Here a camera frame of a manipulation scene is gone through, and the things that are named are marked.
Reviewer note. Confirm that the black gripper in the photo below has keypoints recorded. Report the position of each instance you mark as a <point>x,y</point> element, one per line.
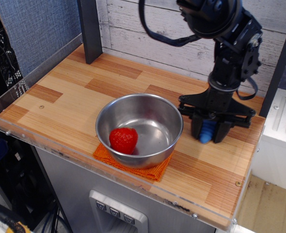
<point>218,106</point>

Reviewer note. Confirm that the orange cloth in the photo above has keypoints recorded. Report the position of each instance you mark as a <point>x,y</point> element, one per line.
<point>155,173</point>

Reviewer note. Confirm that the black crate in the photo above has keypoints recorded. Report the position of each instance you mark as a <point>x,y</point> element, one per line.
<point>9,69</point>

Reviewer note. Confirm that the stainless steel bowl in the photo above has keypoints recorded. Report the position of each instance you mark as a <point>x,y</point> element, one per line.
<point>156,120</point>

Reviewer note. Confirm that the red toy strawberry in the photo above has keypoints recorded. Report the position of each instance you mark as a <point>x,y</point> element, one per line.
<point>123,140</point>

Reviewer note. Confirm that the dark right shelf post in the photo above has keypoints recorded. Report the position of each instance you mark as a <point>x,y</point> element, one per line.
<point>274,84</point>

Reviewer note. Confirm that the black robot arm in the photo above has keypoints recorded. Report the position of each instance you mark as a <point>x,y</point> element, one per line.
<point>237,36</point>

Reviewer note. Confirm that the white ribbed appliance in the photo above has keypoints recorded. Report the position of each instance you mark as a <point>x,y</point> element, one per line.
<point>269,162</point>

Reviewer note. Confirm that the blue handled metal fork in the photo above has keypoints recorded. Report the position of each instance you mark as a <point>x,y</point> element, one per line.
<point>207,131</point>

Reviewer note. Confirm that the dark left shelf post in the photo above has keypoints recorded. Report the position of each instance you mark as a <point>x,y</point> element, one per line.
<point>90,29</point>

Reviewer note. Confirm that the silver dispenser button panel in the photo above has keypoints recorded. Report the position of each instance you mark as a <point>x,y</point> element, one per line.
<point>112,216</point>

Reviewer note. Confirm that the dark shelf post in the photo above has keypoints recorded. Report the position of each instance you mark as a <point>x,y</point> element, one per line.
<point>274,84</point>
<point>90,29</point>

